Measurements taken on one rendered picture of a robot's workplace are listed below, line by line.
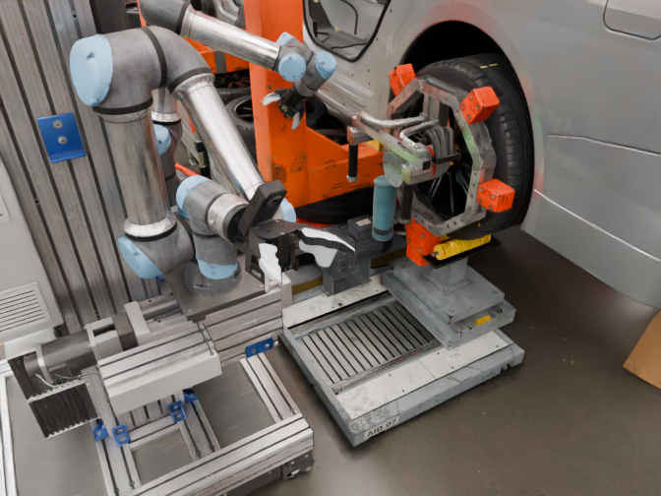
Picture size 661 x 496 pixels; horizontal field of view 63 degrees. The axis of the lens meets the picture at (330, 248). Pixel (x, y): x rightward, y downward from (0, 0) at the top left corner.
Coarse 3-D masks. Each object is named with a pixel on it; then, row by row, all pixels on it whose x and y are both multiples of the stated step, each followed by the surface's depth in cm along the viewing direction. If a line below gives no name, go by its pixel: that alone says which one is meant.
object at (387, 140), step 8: (352, 120) 195; (360, 128) 191; (368, 128) 187; (376, 128) 186; (376, 136) 184; (384, 136) 180; (384, 144) 181; (392, 144) 176; (400, 144) 175; (400, 152) 173; (408, 152) 170; (408, 160) 171; (416, 160) 167; (424, 160) 165; (424, 168) 166
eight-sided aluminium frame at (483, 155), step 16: (416, 80) 186; (432, 80) 185; (400, 96) 197; (416, 96) 195; (432, 96) 181; (448, 96) 174; (464, 96) 172; (400, 112) 207; (400, 128) 211; (464, 128) 172; (480, 128) 171; (480, 144) 173; (480, 160) 169; (480, 176) 172; (400, 192) 215; (416, 208) 216; (480, 208) 182; (432, 224) 202; (448, 224) 195; (464, 224) 186
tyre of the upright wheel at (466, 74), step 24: (432, 72) 190; (456, 72) 179; (480, 72) 175; (504, 72) 177; (504, 96) 170; (504, 120) 168; (528, 120) 171; (504, 144) 170; (528, 144) 171; (504, 168) 173; (528, 168) 174; (528, 192) 180; (504, 216) 181
